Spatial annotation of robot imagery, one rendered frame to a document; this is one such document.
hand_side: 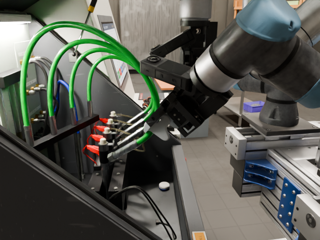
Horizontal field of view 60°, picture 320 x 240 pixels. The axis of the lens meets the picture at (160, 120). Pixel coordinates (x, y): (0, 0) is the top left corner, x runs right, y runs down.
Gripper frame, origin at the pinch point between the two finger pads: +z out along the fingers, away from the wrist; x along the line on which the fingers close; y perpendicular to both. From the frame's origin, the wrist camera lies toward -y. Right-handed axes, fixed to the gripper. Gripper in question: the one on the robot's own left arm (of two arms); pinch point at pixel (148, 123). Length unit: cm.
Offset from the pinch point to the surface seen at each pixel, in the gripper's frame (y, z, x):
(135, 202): 15.2, 41.1, 6.8
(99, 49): -27.2, 12.3, 17.2
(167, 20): -192, 347, 617
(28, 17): -52, 22, 13
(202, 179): 66, 151, 136
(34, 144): -18.5, 29.9, -9.5
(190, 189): 22.1, 18.7, 10.6
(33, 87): -38, 38, 7
